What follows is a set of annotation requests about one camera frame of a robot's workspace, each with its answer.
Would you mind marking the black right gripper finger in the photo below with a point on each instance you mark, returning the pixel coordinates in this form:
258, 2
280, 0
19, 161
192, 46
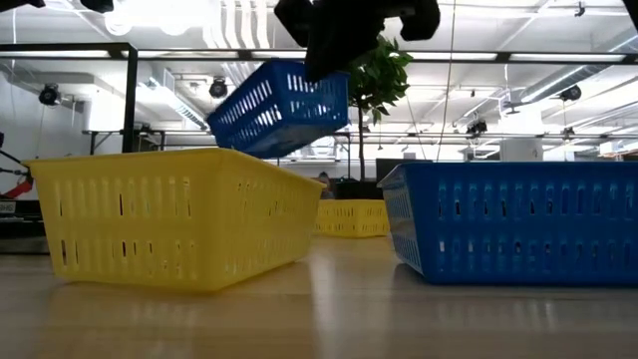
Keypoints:
324, 62

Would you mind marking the blue slotted plastic basket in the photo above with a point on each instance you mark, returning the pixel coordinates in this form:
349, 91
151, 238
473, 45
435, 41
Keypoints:
269, 114
523, 224

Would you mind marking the yellow slotted plastic basket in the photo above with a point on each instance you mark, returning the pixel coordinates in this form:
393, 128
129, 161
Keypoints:
149, 224
351, 218

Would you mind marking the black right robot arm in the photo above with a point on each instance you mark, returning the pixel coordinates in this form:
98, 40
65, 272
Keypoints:
632, 10

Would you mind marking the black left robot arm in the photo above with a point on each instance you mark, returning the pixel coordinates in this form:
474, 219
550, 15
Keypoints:
97, 5

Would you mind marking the green potted plant black pot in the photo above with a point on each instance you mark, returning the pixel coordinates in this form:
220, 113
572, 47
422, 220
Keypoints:
379, 75

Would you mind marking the black ceiling spotlight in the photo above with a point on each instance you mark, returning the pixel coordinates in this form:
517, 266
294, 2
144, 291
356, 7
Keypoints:
570, 93
50, 95
218, 88
476, 127

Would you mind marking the person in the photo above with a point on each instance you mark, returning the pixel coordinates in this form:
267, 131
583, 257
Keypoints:
325, 183

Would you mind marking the black linear ceiling light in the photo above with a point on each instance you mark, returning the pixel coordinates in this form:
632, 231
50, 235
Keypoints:
502, 56

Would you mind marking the white ventilation duct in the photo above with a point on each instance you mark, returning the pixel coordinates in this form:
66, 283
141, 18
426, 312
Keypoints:
172, 102

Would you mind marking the black vertical post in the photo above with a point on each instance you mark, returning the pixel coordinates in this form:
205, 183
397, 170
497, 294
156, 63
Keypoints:
130, 100

